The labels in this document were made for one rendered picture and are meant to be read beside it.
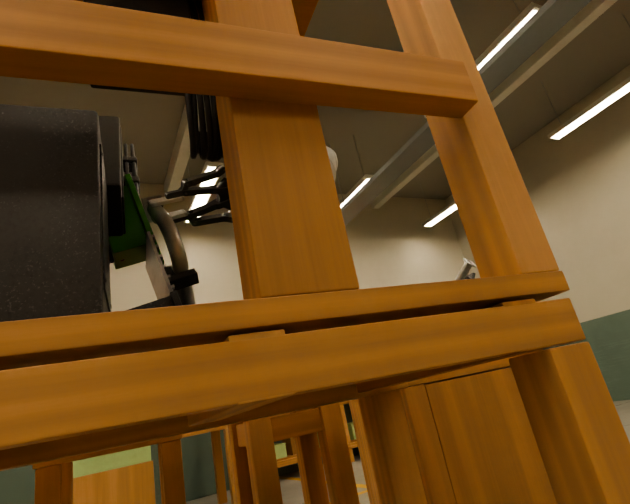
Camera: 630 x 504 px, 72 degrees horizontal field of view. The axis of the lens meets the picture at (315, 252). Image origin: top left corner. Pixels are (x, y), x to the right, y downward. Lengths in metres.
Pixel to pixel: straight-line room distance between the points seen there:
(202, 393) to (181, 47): 0.44
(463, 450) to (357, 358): 0.96
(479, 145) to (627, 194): 7.24
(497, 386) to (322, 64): 1.17
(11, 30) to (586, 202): 8.12
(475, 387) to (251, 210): 1.10
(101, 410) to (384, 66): 0.63
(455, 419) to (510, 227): 0.81
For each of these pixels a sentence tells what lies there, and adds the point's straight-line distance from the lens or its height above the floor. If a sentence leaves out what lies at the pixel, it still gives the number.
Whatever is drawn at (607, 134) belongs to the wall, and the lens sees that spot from 8.34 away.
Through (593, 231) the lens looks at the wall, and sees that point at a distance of 8.28.
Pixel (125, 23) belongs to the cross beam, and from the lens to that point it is 0.68.
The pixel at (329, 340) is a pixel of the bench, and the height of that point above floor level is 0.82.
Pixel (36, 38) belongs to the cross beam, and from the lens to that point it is 0.65.
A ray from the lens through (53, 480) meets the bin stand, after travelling 1.31.
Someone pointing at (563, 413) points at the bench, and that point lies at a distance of 0.78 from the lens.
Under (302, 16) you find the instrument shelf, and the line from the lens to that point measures 1.03.
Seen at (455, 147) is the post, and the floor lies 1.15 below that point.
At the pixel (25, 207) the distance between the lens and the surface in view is 0.71.
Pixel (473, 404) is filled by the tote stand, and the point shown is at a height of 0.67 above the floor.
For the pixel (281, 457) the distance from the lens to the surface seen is 6.26.
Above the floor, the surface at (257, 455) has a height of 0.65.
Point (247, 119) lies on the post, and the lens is 0.67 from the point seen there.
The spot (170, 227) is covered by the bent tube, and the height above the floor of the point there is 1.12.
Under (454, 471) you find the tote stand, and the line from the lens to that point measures 1.47.
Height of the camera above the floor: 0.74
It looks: 20 degrees up
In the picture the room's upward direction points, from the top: 12 degrees counter-clockwise
